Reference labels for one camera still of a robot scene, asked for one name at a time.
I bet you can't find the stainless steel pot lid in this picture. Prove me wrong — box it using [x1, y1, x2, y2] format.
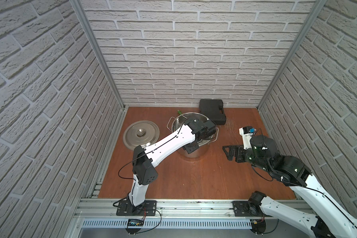
[123, 129, 160, 150]

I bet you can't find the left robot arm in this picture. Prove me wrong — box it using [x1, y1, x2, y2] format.
[128, 119, 217, 208]

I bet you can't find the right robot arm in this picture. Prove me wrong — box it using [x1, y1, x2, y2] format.
[223, 135, 357, 238]

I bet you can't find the black plastic tool case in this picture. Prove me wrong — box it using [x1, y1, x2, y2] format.
[199, 99, 227, 125]

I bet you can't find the right controller board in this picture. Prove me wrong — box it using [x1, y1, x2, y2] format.
[250, 220, 266, 235]

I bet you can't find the controller board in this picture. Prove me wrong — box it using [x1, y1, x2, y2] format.
[127, 219, 144, 228]
[250, 220, 266, 235]

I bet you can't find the left controller board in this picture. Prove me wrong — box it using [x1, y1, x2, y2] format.
[127, 219, 144, 228]

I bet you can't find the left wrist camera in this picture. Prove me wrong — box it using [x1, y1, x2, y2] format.
[183, 141, 199, 154]

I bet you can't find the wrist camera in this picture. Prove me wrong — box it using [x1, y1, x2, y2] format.
[183, 141, 199, 154]
[239, 126, 256, 150]

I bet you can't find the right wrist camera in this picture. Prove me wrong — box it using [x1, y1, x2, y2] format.
[239, 126, 256, 150]

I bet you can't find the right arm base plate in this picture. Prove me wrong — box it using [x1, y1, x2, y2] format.
[232, 200, 266, 218]

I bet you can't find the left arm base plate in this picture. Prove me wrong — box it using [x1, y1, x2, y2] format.
[113, 200, 157, 217]

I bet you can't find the aluminium front rail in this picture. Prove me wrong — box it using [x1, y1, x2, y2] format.
[74, 198, 316, 221]

